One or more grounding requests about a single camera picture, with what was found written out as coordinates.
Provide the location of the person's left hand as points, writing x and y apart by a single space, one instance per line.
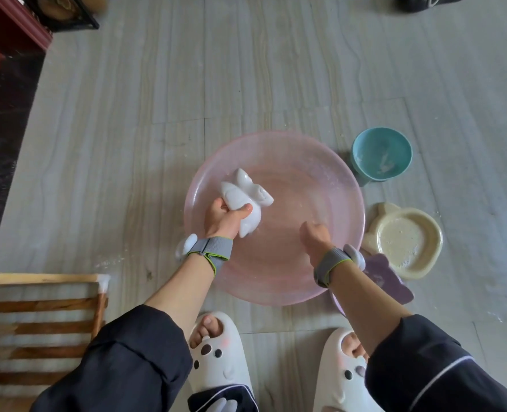
221 222

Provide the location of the person's right hand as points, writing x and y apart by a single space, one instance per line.
320 243

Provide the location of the person's right thumb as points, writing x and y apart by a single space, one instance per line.
306 230

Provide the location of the person's left thumb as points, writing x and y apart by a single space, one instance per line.
241 209

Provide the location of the person's right forearm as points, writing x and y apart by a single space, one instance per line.
365 302

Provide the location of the person's left forearm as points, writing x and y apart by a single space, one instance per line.
184 289

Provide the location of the grey wristband with white tracker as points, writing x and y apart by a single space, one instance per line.
210 249
331 263

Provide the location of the pink translucent plastic basin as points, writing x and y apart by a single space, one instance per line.
279 188

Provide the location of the purple cat-shaped dish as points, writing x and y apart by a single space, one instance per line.
386 278

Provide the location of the cream cat-shaped dish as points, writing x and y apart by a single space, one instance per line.
407 242

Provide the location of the teal round bowl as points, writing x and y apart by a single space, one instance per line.
381 154

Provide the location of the white spotted slipper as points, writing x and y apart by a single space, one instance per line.
339 381
217 364

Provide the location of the black jacket sleeve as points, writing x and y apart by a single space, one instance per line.
433 373
120 368

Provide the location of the wooden slatted rack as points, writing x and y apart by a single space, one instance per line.
43 330

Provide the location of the black shoe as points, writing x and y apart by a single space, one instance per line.
429 1

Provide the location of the round wooden object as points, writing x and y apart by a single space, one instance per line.
64 4

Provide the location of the red wooden furniture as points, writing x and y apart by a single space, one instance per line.
9 25

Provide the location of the black metal frame stand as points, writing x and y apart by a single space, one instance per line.
75 22

